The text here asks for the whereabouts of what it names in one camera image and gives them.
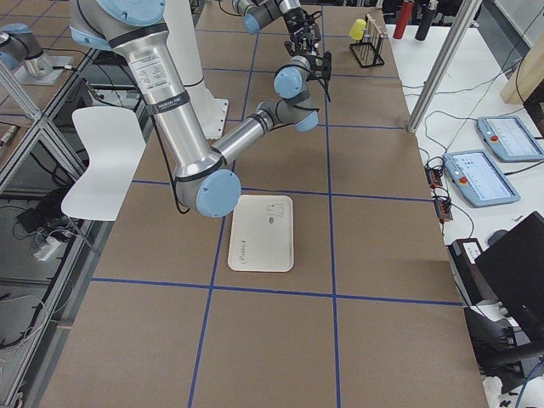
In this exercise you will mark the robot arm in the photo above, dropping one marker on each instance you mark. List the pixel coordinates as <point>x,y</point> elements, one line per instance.
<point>255,16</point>
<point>138,32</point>

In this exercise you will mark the black wire cup rack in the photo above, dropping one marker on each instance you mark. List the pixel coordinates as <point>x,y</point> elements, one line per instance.
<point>369,52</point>

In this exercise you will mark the red bottle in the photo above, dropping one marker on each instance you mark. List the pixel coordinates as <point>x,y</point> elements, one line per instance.
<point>403,18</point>

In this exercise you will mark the far teach pendant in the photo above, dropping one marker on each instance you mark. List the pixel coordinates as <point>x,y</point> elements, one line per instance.
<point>509,139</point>

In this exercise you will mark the yellow cup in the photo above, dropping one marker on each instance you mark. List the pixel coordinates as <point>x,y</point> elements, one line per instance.
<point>357,31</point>

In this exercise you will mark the teach pendant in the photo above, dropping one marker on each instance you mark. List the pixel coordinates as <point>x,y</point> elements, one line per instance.
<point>478,178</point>
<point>509,139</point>

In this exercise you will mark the white chair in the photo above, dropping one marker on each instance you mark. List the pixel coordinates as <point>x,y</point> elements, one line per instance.
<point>115,144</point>

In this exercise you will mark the white rabbit tray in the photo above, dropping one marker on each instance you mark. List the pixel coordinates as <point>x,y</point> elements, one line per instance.
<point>261,238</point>

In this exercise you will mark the black monitor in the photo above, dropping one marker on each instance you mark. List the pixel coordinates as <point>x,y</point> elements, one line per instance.
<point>513,268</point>

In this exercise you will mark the aluminium frame post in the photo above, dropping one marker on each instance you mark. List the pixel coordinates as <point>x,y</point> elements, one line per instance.
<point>464,19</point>

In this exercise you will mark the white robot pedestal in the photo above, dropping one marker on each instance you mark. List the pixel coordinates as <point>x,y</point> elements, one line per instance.
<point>182,45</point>

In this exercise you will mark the near teach pendant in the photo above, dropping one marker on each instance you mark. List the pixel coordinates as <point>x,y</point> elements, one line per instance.
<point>478,178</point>

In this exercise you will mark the black bottle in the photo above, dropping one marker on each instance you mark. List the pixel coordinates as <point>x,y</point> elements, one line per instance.
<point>429,10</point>

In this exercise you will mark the black mini computer box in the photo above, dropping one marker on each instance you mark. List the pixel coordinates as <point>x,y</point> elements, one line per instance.
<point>471,284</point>

